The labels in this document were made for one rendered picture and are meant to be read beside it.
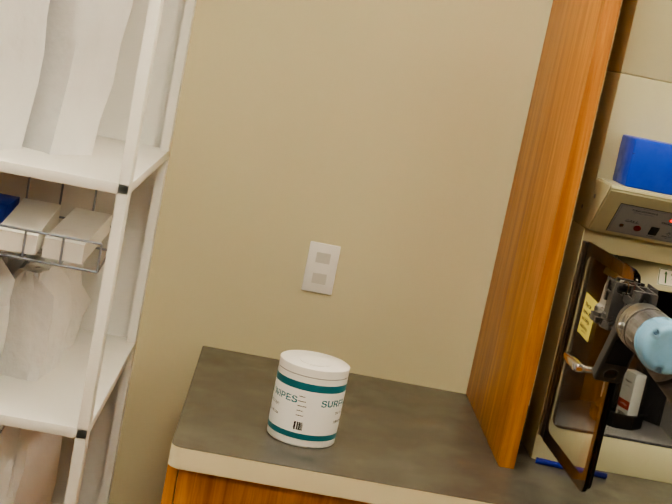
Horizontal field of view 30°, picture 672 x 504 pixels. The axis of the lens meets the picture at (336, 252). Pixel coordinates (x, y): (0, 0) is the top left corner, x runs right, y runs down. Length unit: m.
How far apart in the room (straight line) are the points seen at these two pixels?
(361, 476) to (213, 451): 0.26
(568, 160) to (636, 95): 0.20
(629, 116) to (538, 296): 0.38
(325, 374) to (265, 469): 0.21
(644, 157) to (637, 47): 0.22
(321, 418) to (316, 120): 0.79
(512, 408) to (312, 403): 0.39
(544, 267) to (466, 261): 0.53
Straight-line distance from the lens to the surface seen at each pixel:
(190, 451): 2.19
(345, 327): 2.87
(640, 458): 2.59
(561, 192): 2.34
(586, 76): 2.34
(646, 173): 2.36
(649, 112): 2.46
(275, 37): 2.80
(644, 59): 2.45
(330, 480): 2.20
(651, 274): 2.53
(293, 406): 2.28
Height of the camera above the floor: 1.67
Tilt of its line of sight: 9 degrees down
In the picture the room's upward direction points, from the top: 11 degrees clockwise
